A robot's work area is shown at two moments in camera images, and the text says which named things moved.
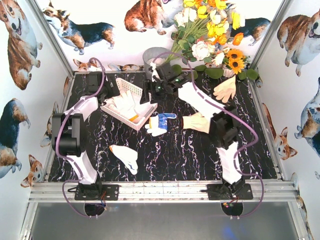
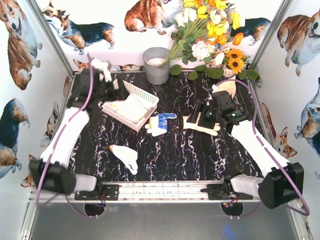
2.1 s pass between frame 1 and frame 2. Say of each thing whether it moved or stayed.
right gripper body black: moved
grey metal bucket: stayed
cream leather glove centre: stayed
